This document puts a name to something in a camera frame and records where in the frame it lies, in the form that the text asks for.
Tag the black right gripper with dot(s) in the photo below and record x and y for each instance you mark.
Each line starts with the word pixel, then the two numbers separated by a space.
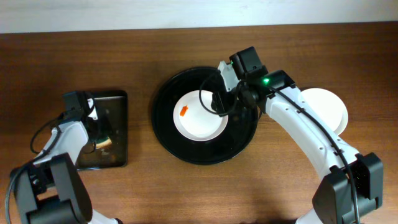
pixel 218 102

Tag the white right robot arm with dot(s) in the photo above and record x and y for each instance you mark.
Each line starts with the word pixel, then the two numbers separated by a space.
pixel 351 184

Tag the cream white plate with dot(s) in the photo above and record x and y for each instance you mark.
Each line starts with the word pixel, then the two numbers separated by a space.
pixel 329 107

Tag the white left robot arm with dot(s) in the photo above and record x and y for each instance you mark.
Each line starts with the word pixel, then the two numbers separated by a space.
pixel 48 188

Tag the round black serving tray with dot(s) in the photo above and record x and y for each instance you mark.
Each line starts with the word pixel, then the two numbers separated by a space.
pixel 240 128

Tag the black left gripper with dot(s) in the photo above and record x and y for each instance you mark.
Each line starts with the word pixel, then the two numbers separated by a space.
pixel 94 131

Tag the black rectangular water tray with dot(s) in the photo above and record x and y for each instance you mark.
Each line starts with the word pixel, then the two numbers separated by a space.
pixel 112 110

